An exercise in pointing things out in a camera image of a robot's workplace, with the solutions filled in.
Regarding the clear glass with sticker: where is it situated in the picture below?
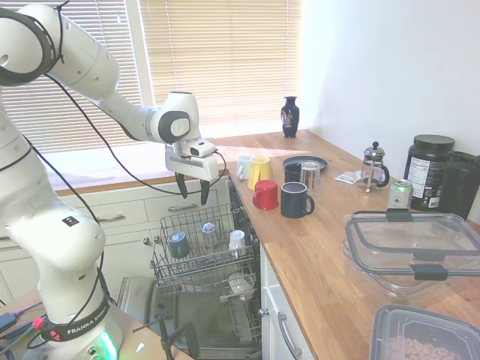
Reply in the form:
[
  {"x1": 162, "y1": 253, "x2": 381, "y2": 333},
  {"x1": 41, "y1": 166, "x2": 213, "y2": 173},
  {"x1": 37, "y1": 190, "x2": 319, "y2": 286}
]
[{"x1": 199, "y1": 221, "x2": 220, "y2": 251}]

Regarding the wire dishwasher upper rack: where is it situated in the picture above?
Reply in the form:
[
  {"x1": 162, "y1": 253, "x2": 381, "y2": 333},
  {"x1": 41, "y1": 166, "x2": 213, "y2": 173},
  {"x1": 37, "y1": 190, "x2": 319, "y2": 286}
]
[{"x1": 149, "y1": 202, "x2": 260, "y2": 294}]

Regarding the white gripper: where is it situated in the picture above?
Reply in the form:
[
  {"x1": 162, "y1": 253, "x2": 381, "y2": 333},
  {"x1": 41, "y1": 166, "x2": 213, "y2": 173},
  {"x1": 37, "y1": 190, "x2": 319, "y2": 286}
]
[{"x1": 164, "y1": 142, "x2": 221, "y2": 206}]

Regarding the wire dishwasher lower rack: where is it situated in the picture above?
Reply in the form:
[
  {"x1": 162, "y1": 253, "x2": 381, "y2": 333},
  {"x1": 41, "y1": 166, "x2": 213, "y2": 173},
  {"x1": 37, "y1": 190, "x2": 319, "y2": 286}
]
[{"x1": 220, "y1": 272, "x2": 263, "y2": 347}]

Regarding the black tripod stand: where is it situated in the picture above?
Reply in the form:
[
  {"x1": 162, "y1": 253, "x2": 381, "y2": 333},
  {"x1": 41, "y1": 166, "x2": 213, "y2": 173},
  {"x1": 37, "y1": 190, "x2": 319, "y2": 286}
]
[{"x1": 130, "y1": 313, "x2": 200, "y2": 360}]

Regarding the white cabinet under window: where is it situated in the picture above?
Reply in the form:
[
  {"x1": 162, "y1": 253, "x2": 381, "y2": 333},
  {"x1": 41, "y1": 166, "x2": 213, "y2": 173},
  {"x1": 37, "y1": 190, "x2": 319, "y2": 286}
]
[{"x1": 0, "y1": 175, "x2": 234, "y2": 305}]

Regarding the clear drinking glass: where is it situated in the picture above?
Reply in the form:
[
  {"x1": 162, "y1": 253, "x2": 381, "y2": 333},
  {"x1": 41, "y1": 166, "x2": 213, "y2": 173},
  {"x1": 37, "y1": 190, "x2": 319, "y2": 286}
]
[{"x1": 300, "y1": 160, "x2": 323, "y2": 194}]

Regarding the wide beige window blind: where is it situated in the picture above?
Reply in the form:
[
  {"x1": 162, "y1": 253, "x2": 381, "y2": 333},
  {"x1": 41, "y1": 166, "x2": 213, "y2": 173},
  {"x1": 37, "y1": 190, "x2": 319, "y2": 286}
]
[{"x1": 138, "y1": 0, "x2": 303, "y2": 138}]

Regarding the white mug with sticker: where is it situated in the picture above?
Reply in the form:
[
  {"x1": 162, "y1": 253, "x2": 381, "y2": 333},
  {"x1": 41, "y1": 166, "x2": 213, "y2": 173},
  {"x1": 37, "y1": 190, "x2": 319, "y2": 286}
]
[{"x1": 228, "y1": 229, "x2": 247, "y2": 260}]

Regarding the black protein powder tub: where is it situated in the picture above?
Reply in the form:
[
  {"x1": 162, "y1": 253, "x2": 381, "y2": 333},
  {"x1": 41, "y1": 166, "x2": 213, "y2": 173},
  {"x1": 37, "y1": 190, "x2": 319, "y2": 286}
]
[{"x1": 403, "y1": 134, "x2": 457, "y2": 212}]

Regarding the black shaker bottle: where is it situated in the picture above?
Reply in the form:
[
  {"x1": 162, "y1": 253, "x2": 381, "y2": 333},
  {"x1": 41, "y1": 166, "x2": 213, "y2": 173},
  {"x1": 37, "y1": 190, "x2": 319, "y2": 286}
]
[{"x1": 438, "y1": 150, "x2": 480, "y2": 222}]

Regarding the yellow mug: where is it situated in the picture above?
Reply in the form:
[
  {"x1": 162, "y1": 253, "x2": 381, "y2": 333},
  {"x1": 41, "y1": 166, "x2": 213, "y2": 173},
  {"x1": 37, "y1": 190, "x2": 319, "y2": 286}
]
[{"x1": 247, "y1": 156, "x2": 273, "y2": 191}]

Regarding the white cabinet beside dishwasher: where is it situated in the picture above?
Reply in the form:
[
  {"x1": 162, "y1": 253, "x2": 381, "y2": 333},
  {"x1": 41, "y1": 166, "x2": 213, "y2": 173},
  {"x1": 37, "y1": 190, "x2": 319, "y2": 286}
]
[{"x1": 258, "y1": 242, "x2": 313, "y2": 360}]

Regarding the wire dishwasher rack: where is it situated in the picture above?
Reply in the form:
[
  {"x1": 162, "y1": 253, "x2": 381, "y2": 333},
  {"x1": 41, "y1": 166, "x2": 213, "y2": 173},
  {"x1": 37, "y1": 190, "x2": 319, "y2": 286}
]
[
  {"x1": 220, "y1": 272, "x2": 263, "y2": 347},
  {"x1": 149, "y1": 202, "x2": 260, "y2": 294}
]

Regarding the plastic container with food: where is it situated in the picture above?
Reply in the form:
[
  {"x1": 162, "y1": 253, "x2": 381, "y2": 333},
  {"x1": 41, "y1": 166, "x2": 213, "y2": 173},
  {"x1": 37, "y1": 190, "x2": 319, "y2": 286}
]
[{"x1": 368, "y1": 303, "x2": 480, "y2": 360}]

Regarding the white bowl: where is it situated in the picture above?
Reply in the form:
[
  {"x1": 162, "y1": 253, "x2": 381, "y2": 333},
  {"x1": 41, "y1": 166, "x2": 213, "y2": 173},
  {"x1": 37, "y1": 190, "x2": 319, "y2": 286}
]
[{"x1": 227, "y1": 271, "x2": 257, "y2": 298}]

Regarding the black mug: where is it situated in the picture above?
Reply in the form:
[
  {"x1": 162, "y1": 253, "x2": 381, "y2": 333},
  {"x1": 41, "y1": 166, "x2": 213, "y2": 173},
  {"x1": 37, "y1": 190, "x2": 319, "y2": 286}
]
[{"x1": 283, "y1": 162, "x2": 304, "y2": 185}]

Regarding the steel dishwasher door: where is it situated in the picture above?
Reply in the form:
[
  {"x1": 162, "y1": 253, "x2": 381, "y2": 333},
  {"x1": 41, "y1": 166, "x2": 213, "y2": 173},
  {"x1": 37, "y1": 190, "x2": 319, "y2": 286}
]
[{"x1": 115, "y1": 276, "x2": 263, "y2": 360}]

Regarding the grey-blue mug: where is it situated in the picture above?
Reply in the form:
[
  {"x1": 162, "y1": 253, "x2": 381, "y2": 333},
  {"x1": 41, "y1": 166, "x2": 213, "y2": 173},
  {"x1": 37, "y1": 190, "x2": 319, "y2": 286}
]
[{"x1": 166, "y1": 231, "x2": 190, "y2": 260}]

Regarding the dark blue painted vase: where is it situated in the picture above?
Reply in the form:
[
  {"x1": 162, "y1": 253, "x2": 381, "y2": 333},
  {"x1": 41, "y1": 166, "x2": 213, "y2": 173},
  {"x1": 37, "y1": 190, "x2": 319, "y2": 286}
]
[{"x1": 280, "y1": 95, "x2": 301, "y2": 140}]

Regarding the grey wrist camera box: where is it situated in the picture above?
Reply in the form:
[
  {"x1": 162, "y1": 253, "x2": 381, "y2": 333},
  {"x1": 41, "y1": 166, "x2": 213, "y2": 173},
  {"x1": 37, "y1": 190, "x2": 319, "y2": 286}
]
[{"x1": 178, "y1": 138, "x2": 217, "y2": 159}]

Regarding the plain white mug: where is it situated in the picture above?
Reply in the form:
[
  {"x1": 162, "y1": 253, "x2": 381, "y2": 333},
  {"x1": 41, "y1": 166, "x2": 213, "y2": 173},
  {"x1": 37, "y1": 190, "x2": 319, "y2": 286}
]
[{"x1": 235, "y1": 154, "x2": 257, "y2": 181}]

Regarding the white green drink can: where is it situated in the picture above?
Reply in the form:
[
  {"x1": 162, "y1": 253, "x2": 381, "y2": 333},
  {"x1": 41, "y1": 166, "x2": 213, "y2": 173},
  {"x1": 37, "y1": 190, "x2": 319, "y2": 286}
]
[{"x1": 386, "y1": 178, "x2": 415, "y2": 211}]

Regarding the red mug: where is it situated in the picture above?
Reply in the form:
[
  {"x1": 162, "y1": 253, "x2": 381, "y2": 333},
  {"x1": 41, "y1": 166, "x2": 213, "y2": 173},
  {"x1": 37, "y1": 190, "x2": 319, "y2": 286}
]
[{"x1": 251, "y1": 179, "x2": 281, "y2": 211}]

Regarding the navy mug with handle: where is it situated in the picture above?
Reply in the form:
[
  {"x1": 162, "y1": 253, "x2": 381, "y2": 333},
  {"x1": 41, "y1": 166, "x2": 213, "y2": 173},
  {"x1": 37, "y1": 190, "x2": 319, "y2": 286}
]
[{"x1": 280, "y1": 181, "x2": 317, "y2": 220}]

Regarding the clear container with clip lid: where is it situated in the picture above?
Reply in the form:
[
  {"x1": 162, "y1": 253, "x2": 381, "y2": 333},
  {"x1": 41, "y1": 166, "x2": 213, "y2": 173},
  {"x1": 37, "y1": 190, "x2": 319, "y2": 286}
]
[{"x1": 340, "y1": 209, "x2": 480, "y2": 298}]

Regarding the glass french press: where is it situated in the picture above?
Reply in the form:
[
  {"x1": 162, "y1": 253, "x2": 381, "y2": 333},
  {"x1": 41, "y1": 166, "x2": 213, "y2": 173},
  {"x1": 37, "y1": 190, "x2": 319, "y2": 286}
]
[{"x1": 358, "y1": 141, "x2": 392, "y2": 194}]

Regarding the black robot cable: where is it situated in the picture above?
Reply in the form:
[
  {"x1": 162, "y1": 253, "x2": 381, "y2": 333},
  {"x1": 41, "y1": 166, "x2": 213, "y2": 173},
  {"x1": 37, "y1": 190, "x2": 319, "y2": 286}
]
[{"x1": 22, "y1": 0, "x2": 228, "y2": 312}]

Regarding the dark round plate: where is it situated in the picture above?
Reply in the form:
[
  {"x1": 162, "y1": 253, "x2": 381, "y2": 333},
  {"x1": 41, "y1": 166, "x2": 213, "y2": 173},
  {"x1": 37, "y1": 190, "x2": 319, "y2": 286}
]
[{"x1": 281, "y1": 154, "x2": 330, "y2": 173}]

